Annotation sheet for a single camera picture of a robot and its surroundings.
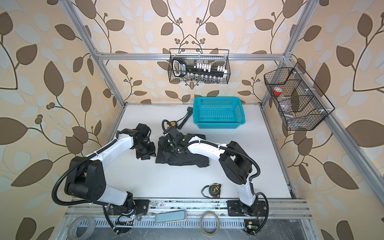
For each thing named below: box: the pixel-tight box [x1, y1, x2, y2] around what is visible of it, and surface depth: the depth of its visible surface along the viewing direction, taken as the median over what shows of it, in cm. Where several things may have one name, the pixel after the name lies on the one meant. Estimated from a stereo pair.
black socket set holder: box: [172, 57, 228, 80], surface depth 86 cm
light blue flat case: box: [154, 210, 187, 224], surface depth 71 cm
